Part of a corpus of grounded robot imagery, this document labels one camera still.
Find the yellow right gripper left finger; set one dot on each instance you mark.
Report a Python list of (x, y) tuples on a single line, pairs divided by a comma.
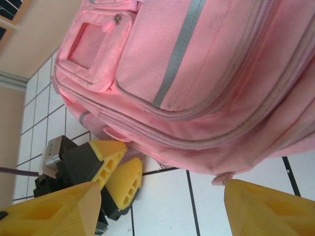
[(49, 216)]

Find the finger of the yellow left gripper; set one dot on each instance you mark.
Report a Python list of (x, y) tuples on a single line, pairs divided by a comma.
[(128, 179), (110, 152)]

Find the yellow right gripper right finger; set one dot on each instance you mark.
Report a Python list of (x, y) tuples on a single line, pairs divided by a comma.
[(270, 216)]

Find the pink backpack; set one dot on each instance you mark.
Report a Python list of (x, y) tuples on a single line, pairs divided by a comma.
[(197, 98)]

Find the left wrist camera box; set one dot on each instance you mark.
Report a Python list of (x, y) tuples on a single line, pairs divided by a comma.
[(53, 152)]

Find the aluminium corner post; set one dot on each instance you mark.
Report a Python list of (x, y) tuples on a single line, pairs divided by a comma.
[(12, 79)]

